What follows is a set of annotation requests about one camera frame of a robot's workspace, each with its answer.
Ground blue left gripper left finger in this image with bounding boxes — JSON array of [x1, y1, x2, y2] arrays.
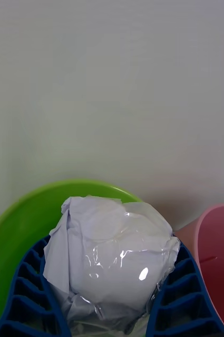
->
[[0, 234, 73, 337]]

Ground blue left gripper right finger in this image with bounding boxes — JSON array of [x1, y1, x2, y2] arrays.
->
[[145, 234, 224, 337]]

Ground white paper ball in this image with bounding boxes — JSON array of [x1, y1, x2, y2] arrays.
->
[[42, 195, 181, 337]]

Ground pink plastic bin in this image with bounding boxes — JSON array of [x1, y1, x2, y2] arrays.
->
[[174, 203, 224, 334]]

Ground green plastic bin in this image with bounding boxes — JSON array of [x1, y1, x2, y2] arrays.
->
[[0, 179, 144, 337]]

